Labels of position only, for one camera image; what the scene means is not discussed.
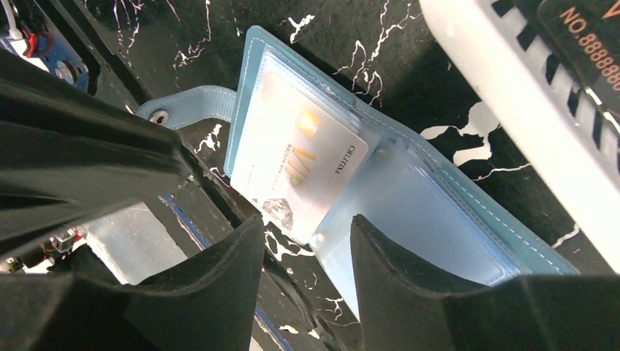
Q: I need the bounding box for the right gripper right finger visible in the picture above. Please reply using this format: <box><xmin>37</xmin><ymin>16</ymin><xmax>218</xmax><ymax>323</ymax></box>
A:
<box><xmin>350</xmin><ymin>214</ymin><xmax>619</xmax><ymax>350</ymax></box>

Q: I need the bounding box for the white plastic basket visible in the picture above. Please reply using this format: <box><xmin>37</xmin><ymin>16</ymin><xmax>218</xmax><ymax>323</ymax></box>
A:
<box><xmin>420</xmin><ymin>1</ymin><xmax>619</xmax><ymax>271</ymax></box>

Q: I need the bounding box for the blue leather card holder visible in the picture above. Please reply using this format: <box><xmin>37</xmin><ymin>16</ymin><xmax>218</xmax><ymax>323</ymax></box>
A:
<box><xmin>138</xmin><ymin>26</ymin><xmax>578</xmax><ymax>315</ymax></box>

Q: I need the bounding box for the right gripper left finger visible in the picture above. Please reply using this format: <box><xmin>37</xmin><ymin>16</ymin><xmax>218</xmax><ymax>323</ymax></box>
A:
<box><xmin>1</xmin><ymin>215</ymin><xmax>264</xmax><ymax>350</ymax></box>

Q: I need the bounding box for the white credit card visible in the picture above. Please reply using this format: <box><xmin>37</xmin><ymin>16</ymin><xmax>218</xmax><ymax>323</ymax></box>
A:
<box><xmin>231</xmin><ymin>69</ymin><xmax>369</xmax><ymax>244</ymax></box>

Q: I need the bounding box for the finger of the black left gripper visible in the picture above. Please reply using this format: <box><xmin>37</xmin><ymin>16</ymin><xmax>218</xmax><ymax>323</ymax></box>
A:
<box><xmin>1</xmin><ymin>51</ymin><xmax>192</xmax><ymax>257</ymax></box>

